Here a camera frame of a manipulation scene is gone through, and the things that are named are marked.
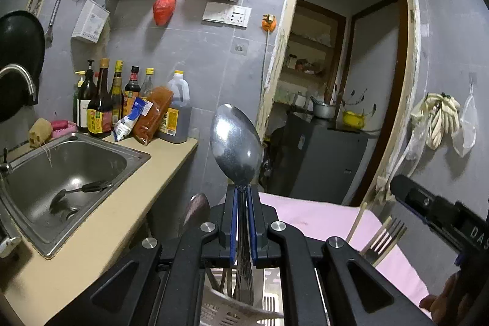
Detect silver fork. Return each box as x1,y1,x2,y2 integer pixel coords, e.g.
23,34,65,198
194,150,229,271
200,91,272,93
360,218,407,267

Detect silver butter knife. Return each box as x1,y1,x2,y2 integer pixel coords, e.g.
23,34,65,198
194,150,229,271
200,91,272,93
178,193,210,236

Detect large silver spoon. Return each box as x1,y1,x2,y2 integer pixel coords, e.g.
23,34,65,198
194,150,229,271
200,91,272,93
211,104,263,305

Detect steel kitchen sink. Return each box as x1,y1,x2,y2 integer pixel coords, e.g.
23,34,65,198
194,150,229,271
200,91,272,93
1,132,151,259

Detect person right hand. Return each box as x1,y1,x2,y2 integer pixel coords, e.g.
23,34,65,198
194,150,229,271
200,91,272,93
419,274,458,324

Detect pink cloth table cover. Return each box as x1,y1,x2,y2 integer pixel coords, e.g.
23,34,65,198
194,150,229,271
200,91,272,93
259,192,428,305

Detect white utensil holder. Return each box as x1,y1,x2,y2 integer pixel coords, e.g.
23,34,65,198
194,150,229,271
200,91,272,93
199,268,284,325

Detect clear plastic bag right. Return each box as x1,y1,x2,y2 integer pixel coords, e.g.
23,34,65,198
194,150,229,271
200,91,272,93
452,83,478,158

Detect black brush in sink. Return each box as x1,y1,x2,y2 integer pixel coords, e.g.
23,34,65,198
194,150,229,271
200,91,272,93
49,180,113,213

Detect cream rubber gloves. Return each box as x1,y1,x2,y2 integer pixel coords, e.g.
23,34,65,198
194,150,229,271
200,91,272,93
411,93,460,151

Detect dark cabinet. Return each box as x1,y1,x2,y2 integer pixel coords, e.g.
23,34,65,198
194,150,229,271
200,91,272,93
259,112,374,204

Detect yellow bowl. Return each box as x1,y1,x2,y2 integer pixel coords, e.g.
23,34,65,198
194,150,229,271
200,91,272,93
342,111,366,130

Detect small steel pot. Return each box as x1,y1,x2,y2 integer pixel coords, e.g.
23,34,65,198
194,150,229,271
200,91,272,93
312,103,336,119

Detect blue white packet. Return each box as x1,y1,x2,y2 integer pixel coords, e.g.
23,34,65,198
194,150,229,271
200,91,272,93
113,97,153,142

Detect dark soy sauce bottle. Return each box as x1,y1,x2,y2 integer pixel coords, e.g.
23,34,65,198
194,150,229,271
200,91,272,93
87,58,113,138

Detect large oil jug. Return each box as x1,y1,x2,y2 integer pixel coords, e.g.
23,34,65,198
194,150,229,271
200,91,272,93
157,70,192,144

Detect yellow cap sauce bottle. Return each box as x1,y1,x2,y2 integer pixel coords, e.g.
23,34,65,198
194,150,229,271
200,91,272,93
110,60,123,126

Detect orange spice packet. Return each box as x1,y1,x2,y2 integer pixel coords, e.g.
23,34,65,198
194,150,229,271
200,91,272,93
133,86,173,146

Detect tan sponge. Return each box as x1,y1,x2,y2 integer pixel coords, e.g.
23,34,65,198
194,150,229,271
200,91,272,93
28,118,53,148

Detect clear yellow cap bottle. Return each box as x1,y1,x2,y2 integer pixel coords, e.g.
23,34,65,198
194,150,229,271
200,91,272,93
139,68,154,100

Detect red cap sauce bottle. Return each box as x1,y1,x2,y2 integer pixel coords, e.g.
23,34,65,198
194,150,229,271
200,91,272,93
123,65,140,117

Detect black pump bottle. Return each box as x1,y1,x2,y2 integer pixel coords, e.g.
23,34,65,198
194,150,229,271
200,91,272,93
75,60,96,132

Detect wooden storage shelf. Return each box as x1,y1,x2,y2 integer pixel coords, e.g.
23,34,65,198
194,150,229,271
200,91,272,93
279,0,347,103

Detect chrome faucet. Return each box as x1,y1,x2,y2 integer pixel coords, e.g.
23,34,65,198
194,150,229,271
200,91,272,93
0,64,37,102

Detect hanging metal utensil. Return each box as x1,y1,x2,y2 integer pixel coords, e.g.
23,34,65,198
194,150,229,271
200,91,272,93
45,0,61,48

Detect white paper box holder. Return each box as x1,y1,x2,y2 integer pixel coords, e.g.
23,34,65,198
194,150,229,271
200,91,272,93
71,0,109,44

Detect red plastic bag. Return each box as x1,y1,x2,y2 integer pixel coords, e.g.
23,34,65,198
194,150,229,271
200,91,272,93
153,0,177,27

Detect black wok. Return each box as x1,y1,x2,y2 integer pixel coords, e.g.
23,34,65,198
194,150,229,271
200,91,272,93
1,10,45,122

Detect orange wall hook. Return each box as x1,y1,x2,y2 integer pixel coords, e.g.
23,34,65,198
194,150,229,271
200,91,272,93
261,14,277,33

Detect white wall socket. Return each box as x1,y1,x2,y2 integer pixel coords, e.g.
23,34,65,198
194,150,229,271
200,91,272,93
202,2,252,28

